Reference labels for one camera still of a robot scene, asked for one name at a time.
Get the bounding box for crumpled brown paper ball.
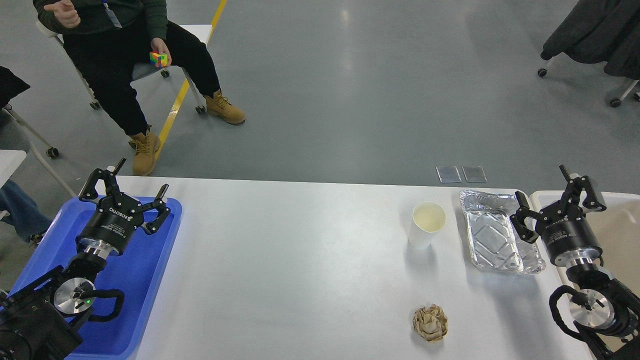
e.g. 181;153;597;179
413;304;449;343

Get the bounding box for chair with dark coat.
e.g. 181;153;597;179
540;0;640;109

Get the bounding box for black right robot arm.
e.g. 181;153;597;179
510;165;640;360

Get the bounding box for white paper cup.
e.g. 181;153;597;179
407;202;447;249

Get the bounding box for grey chair at left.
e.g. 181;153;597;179
0;66;77;198

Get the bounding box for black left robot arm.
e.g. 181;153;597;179
1;161;182;360

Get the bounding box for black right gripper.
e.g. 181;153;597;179
509;164;607;266

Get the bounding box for left floor metal plate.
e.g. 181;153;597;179
436;165;462;183

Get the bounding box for white rolling chair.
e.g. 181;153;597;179
35;20;213;114

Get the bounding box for floor metal plate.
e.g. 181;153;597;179
462;165;488;183
436;165;462;183

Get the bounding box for white side table corner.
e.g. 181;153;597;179
0;149;27;188

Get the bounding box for colourful puzzle cube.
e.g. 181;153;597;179
149;51;169;68

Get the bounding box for seated person dark clothes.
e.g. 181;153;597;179
33;0;247;176

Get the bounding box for blue plastic tray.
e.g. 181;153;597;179
11;198;183;360

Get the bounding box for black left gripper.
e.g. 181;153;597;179
75;158;172;257

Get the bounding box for right floor metal plate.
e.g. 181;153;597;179
462;165;488;183

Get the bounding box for aluminium foil tray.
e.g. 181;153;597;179
459;189;546;275

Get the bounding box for blue jeans leg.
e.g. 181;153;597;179
0;179;51;247

